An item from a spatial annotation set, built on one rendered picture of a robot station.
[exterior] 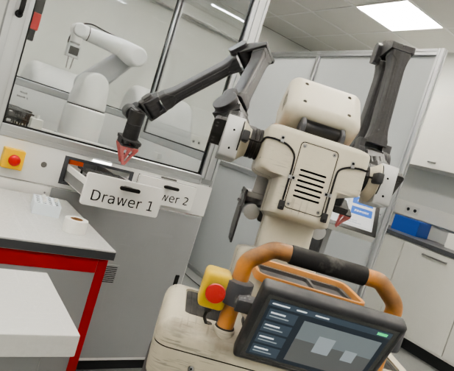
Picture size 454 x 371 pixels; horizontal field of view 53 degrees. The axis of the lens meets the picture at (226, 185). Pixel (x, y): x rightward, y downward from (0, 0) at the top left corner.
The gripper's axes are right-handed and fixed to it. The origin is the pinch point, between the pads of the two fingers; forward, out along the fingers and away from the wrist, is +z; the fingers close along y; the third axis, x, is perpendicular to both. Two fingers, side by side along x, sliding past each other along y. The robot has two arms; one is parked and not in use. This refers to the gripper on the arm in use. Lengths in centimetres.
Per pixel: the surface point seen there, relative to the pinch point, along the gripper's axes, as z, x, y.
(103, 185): 6.4, 8.4, -12.9
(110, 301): 67, -18, 10
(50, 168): 14.1, 20.0, 17.2
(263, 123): -14, -163, 156
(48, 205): 15.3, 24.7, -16.0
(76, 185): 12.4, 13.4, -0.2
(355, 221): -2, -107, -20
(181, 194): 14.5, -37.6, 17.7
